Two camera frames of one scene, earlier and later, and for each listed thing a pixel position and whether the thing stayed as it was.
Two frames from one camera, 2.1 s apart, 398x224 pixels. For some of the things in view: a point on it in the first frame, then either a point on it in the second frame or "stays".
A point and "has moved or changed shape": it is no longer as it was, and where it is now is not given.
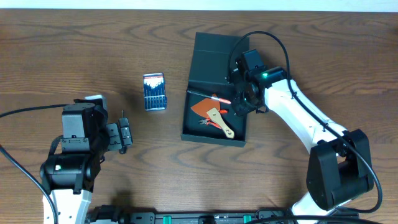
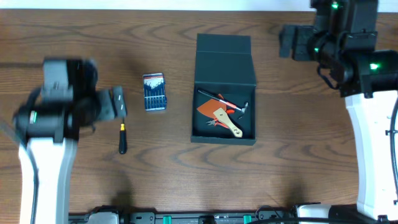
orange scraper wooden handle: (210, 108) has moved or changed shape
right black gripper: (240, 109) to (306, 33)
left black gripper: (115, 137) to (119, 102)
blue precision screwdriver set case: (154, 91) stays
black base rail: (248, 217) stays
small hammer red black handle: (221, 99) has moved or changed shape
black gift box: (209, 116) has moved or changed shape
